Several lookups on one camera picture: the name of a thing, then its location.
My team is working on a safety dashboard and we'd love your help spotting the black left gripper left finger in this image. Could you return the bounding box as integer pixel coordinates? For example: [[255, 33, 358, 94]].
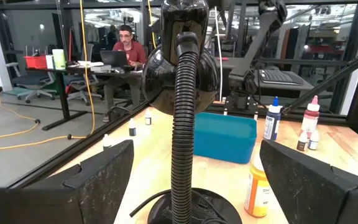
[[0, 139, 135, 224]]

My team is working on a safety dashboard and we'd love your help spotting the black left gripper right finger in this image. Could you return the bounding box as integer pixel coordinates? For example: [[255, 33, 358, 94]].
[[259, 139, 358, 224]]

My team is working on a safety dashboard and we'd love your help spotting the large blue food coloring bottle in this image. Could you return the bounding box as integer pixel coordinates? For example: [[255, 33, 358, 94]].
[[263, 96, 283, 141]]

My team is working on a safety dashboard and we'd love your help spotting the large yellow food coloring bottle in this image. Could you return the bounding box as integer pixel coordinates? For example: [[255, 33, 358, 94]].
[[244, 152, 272, 218]]

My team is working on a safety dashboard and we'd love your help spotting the large red food coloring bottle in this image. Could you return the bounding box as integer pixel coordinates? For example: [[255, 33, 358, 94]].
[[300, 95, 321, 139]]

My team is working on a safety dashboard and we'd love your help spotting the teal plastic bin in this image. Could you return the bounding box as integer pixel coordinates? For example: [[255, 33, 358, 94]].
[[193, 111, 257, 165]]

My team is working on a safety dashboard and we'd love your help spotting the black keyboard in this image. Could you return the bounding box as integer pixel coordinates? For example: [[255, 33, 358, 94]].
[[259, 68, 304, 86]]

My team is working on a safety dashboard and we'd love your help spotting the black gooseneck desk lamp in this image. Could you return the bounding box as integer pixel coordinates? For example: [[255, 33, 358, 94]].
[[141, 0, 244, 224]]

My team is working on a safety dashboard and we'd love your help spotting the white rod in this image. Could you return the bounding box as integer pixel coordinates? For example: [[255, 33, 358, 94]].
[[213, 6, 224, 102]]

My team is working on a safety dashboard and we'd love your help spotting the black office desk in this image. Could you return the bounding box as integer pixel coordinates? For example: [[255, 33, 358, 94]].
[[25, 65, 144, 131]]

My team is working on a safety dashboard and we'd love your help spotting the dark office chair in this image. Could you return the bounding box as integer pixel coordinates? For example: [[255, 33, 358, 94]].
[[63, 43, 103, 106]]

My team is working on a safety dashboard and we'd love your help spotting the seated person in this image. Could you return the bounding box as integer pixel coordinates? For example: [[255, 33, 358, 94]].
[[103, 24, 149, 123]]

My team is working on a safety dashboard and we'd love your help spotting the stack of papers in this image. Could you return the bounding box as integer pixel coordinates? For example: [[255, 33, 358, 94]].
[[78, 60, 113, 73]]

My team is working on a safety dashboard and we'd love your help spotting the black laptop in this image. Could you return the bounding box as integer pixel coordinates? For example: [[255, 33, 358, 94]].
[[99, 49, 130, 68]]

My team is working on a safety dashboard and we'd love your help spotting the grey office chair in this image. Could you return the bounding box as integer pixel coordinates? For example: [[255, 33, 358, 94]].
[[4, 61, 57, 104]]

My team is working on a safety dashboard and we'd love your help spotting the pale green cup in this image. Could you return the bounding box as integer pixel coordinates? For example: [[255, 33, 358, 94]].
[[52, 49, 67, 70]]

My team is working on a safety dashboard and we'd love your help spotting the red storage bin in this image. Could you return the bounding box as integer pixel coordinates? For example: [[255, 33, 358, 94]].
[[24, 55, 48, 70]]

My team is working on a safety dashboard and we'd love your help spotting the black lamp power cord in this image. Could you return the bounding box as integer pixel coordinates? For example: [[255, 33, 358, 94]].
[[129, 189, 175, 218]]

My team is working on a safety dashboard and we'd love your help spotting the yellow hanging cable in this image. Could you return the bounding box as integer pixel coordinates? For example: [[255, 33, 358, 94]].
[[147, 0, 157, 50]]

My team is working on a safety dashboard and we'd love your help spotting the yellow extension cable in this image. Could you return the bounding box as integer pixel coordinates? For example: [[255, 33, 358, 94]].
[[0, 0, 96, 154]]

